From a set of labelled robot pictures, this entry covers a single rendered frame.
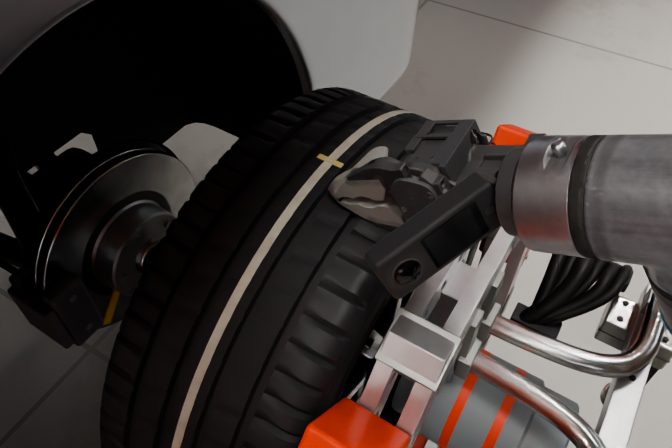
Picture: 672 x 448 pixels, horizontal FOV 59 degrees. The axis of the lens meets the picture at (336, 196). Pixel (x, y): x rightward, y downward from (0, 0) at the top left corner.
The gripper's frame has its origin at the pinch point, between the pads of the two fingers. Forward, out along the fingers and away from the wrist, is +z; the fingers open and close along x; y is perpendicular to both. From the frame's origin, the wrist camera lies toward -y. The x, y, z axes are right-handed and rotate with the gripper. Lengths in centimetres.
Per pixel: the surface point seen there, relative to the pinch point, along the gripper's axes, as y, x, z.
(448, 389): -2.1, -31.8, -1.0
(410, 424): -13.1, -16.5, -8.9
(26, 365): -27, -56, 143
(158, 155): 7.0, -1.6, 46.0
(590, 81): 199, -127, 67
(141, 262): -6.9, -11.7, 45.2
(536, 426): -0.7, -37.2, -10.5
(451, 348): -6.1, -13.1, -11.3
